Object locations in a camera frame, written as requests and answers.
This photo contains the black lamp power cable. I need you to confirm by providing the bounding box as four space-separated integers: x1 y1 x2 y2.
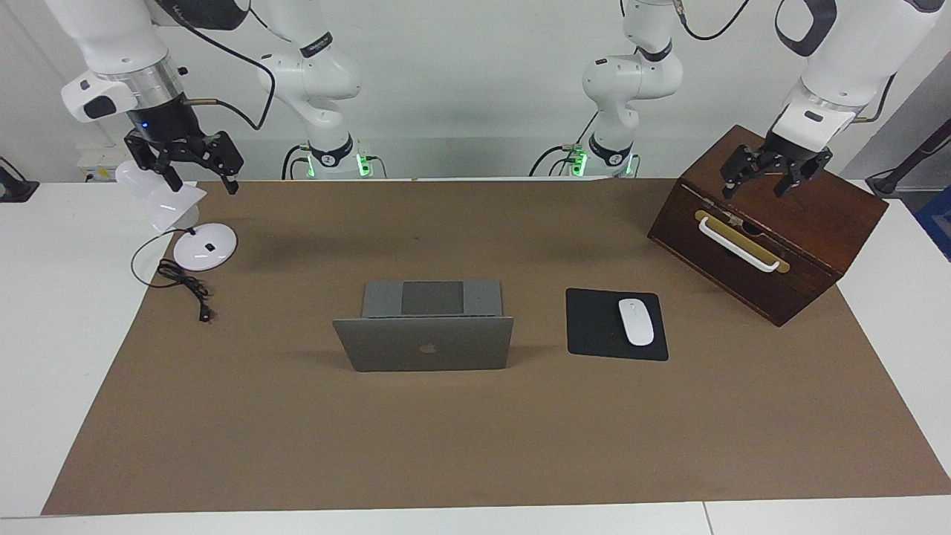
131 229 216 324

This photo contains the white desk lamp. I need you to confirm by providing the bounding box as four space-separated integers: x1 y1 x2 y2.
115 160 238 271

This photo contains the blue object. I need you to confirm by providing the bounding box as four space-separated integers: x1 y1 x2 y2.
915 186 951 262

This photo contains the white box handle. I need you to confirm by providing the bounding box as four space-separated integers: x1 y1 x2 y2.
698 215 782 273

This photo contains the black stand foot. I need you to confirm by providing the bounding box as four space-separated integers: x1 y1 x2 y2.
0 158 39 203

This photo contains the dark brown wooden box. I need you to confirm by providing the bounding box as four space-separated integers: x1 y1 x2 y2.
647 125 889 328

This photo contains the white wall power strip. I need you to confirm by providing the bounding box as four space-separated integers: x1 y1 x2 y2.
77 145 133 181

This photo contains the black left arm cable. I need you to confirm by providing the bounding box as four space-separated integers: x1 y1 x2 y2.
672 0 900 123

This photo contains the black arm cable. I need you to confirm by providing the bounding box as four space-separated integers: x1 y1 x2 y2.
160 0 277 131
672 0 900 123

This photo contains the grey aluminium laptop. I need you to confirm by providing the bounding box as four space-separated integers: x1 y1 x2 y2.
332 280 515 372

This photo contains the black left base cable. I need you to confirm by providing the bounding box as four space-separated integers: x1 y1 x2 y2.
529 111 599 178

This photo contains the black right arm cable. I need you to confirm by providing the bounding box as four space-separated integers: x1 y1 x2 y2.
160 0 277 131

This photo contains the brown table mat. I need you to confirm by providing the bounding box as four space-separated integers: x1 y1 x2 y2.
41 178 951 516

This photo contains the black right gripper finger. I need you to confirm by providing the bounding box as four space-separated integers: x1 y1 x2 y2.
147 152 184 193
210 132 245 196

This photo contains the black tripod stand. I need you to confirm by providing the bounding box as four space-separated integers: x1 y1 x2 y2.
866 117 951 198

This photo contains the white computer mouse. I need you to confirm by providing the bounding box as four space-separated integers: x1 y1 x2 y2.
618 299 655 347

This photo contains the black mouse pad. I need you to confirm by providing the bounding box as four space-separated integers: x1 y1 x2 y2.
565 288 669 362

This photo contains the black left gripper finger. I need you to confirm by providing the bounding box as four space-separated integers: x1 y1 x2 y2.
720 143 766 200
774 147 833 199

